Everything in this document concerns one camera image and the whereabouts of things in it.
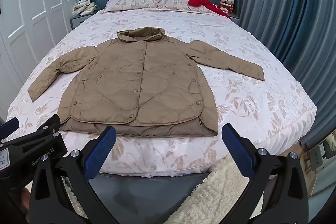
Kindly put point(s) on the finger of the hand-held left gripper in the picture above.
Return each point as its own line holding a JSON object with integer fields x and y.
{"x": 48, "y": 124}
{"x": 9, "y": 127}

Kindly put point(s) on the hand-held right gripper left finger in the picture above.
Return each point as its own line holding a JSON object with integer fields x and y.
{"x": 101, "y": 153}

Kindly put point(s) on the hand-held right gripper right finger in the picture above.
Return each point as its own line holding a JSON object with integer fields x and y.
{"x": 237, "y": 150}

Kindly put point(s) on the tan quilted jacket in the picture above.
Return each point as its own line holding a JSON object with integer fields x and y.
{"x": 136, "y": 82}

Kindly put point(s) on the pile of cream clothes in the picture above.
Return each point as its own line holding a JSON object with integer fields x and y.
{"x": 84, "y": 6}

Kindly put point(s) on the cream fluffy rug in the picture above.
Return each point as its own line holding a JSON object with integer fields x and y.
{"x": 218, "y": 195}

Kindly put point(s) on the pink floral bedspread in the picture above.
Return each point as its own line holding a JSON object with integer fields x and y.
{"x": 249, "y": 98}

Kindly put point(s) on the grey labelled box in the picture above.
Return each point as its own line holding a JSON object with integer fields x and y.
{"x": 316, "y": 159}

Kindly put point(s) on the grey-blue nightstand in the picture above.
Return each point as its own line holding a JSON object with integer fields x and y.
{"x": 235, "y": 15}
{"x": 77, "y": 20}

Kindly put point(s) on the white panelled wardrobe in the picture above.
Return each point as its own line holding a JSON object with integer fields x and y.
{"x": 31, "y": 16}

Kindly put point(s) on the pair of plush dolls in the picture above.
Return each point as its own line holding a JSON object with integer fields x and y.
{"x": 227, "y": 3}

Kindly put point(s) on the pink floral pillow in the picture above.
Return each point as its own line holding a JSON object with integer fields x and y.
{"x": 173, "y": 2}
{"x": 131, "y": 2}

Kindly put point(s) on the red garment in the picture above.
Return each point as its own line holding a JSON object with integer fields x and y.
{"x": 203, "y": 2}

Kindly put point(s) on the blue-grey curtain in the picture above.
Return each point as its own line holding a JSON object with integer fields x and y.
{"x": 286, "y": 3}

